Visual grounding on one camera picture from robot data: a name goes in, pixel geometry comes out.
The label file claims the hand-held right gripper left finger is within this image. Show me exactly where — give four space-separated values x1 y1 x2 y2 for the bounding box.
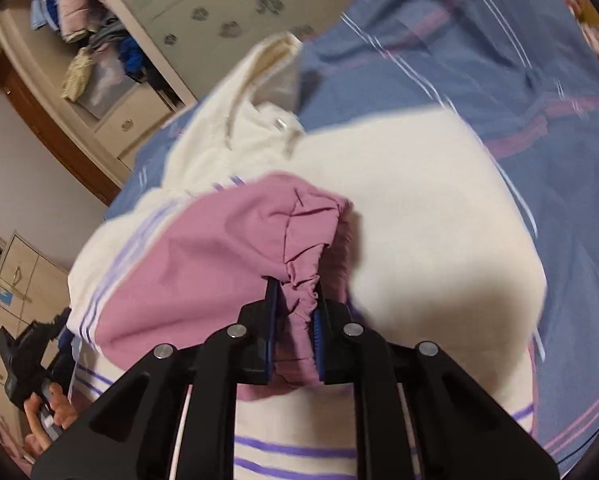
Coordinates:
31 277 281 480

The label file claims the pile of clothes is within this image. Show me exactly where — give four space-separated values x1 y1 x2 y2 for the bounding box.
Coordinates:
30 0 148 103

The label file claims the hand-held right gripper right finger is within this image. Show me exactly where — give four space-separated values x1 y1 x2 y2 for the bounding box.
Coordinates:
313 280 559 480

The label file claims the beige wardrobe with drawers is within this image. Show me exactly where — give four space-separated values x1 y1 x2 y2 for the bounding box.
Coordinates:
0 0 375 171

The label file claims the person's left hand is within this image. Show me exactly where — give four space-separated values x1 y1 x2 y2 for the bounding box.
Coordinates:
24 382 83 460

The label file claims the light wooden cabinet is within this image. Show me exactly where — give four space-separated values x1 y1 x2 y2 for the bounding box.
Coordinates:
0 217 75 411

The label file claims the white and pink hooded jacket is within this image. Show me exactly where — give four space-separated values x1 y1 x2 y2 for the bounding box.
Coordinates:
66 31 547 480

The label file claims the blue striped bed sheet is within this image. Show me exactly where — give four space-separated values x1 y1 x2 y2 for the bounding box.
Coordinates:
102 0 599 468

